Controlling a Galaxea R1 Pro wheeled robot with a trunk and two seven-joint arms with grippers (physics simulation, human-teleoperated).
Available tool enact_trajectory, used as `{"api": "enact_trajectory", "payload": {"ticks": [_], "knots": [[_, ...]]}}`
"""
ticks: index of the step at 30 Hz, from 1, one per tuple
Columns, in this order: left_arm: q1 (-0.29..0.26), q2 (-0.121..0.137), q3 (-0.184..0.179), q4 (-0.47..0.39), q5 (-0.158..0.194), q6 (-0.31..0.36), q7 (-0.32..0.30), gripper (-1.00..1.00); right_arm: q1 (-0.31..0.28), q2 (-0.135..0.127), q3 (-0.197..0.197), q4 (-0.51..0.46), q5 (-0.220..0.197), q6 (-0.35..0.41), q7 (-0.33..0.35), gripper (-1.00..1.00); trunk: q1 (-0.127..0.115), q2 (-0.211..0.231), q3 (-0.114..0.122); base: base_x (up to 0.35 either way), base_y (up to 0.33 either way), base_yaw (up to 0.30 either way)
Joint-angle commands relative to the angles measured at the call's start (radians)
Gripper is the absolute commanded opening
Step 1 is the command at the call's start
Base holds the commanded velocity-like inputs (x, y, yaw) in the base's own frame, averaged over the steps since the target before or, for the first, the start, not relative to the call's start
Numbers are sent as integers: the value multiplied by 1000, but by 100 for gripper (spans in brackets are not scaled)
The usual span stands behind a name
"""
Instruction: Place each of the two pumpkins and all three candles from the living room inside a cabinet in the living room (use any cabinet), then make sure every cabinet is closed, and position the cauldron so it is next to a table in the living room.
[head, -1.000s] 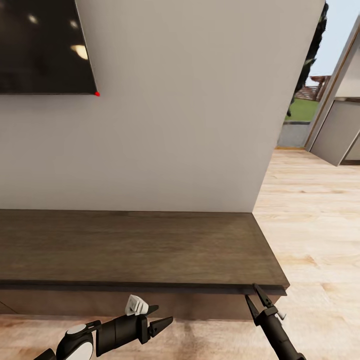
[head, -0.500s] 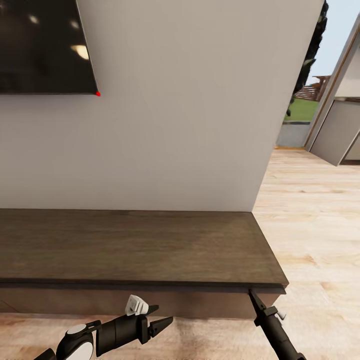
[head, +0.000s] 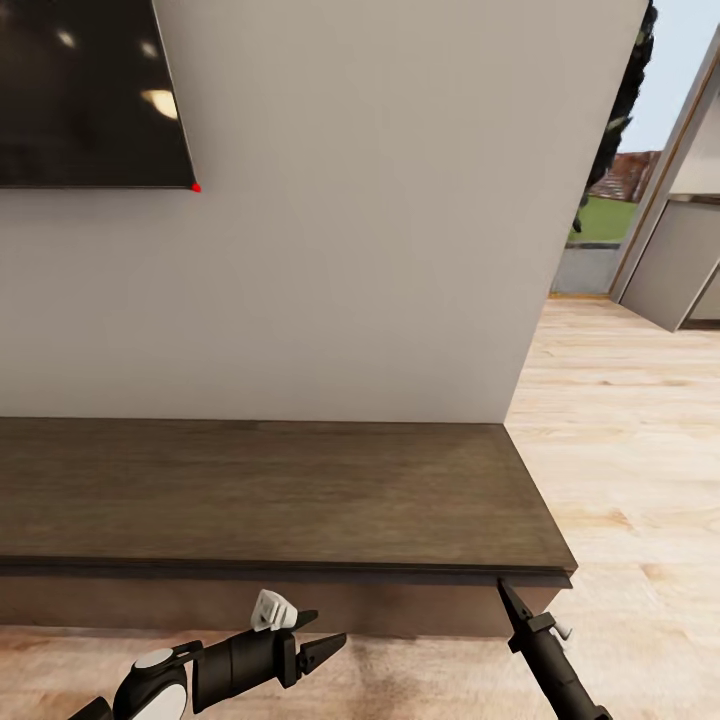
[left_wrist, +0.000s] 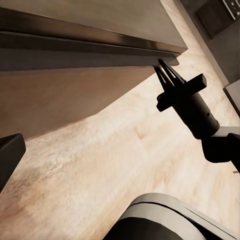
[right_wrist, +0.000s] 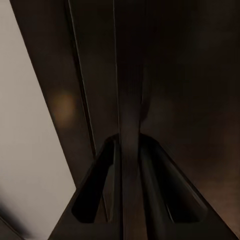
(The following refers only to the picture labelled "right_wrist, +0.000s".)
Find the cabinet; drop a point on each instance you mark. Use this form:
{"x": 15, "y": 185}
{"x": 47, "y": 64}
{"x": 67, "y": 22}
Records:
{"x": 168, "y": 69}

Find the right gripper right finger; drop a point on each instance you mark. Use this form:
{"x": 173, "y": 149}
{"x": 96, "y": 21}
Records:
{"x": 174, "y": 208}

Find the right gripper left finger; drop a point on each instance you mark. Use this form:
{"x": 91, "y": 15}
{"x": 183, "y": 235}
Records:
{"x": 78, "y": 219}

